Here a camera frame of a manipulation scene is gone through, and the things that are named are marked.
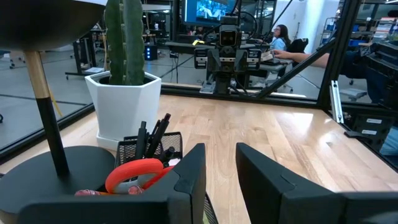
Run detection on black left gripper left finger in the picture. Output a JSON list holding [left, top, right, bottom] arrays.
[[139, 142, 207, 224]]

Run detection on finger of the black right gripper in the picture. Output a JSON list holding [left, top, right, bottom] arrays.
[[208, 50, 222, 74], [234, 50, 249, 74]]

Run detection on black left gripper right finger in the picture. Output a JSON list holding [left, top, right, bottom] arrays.
[[235, 142, 343, 224]]

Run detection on red handled scissors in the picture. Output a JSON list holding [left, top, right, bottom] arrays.
[[104, 157, 177, 195]]

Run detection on black office chair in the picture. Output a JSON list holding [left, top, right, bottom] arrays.
[[285, 37, 309, 54]]

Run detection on black mesh desk organizer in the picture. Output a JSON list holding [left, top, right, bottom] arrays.
[[114, 131, 219, 224]]

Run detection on person's hand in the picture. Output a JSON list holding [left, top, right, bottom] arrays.
[[273, 49, 293, 60]]

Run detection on person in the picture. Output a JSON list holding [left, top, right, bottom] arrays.
[[273, 42, 398, 110], [256, 24, 293, 52]]

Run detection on large display screen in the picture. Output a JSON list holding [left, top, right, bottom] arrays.
[[182, 0, 229, 27]]

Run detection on black tower blue lights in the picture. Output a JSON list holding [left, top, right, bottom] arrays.
[[144, 43, 159, 62]]

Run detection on green columnar cactus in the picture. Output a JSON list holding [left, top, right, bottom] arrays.
[[104, 0, 146, 86]]

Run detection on white hexagonal plant pot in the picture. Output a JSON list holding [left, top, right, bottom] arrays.
[[84, 70, 162, 152]]

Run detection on black table edge clamp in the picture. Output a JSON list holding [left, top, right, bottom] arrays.
[[343, 129, 373, 139]]

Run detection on black rolling table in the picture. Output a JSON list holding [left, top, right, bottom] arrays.
[[65, 29, 106, 77]]

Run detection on black labelled controller box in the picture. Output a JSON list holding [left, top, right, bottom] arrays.
[[351, 114, 396, 150]]

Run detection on white globe table lamp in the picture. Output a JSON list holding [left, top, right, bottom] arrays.
[[0, 0, 116, 224]]

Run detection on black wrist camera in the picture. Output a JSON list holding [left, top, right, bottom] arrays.
[[219, 16, 243, 47]]

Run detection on silver aluminium bracket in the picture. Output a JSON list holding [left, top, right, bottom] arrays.
[[329, 80, 345, 124]]

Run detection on yellow cable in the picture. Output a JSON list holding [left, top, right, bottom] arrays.
[[48, 90, 63, 118]]

